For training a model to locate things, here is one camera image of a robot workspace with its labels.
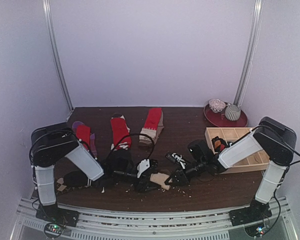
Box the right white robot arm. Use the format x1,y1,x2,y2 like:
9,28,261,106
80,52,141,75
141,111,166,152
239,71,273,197
165,117,297,221

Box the left black cable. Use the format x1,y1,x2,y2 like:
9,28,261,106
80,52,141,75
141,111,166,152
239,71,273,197
103,134,156,166

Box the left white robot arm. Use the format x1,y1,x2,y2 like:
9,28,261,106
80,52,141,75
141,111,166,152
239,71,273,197
28,122,105,222

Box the red beige sock centre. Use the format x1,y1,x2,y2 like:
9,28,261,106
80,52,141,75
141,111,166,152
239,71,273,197
139,107,164,146

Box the red purple sock far left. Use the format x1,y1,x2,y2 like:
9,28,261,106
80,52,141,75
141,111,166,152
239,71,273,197
72,121,98,158

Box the right aluminium corner post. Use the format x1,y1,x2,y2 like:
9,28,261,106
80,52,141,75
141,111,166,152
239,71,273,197
233,0,263,108

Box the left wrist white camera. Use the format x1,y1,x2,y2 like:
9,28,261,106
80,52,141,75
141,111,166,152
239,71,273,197
136,159,150,179

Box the red round plate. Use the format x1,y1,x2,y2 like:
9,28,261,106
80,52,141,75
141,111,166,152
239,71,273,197
203,104,248,128

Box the black argyle rolled sock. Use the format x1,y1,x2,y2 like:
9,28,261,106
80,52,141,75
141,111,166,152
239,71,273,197
211,136,228,153

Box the right black cable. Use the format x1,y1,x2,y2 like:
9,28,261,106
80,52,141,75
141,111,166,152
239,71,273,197
264,126,300,236

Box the beige striped maroon sock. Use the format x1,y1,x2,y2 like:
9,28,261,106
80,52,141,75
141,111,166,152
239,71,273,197
150,172,171,191

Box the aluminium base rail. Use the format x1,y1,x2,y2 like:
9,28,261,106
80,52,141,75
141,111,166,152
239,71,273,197
8,197,300,240

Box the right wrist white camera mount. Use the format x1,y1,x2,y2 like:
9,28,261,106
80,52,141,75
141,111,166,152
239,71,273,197
165,152,187,169

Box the left aluminium corner post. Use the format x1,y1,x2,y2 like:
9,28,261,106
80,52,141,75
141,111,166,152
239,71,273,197
42,0,74,112

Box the aluminium corner post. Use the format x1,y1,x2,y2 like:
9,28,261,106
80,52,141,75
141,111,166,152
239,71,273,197
233,0,263,108
42,0,74,112

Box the wooden compartment box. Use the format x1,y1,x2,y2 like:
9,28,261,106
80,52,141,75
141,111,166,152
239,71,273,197
205,127,270,174

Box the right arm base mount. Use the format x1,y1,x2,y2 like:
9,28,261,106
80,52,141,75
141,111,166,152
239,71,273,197
229,199,272,238

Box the grey striped cup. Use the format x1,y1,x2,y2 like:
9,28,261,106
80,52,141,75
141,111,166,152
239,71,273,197
224,104,241,122

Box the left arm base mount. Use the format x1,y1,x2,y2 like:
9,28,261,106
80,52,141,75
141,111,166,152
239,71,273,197
35,204,80,239

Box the black sock three white stripes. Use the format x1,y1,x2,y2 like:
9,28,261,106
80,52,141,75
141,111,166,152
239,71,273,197
63,170,114,188

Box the black cable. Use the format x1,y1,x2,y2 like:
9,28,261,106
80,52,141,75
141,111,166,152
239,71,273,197
264,126,300,236
103,134,156,166

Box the white patterned bowl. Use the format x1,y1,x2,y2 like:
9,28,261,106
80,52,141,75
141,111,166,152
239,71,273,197
208,98,227,113

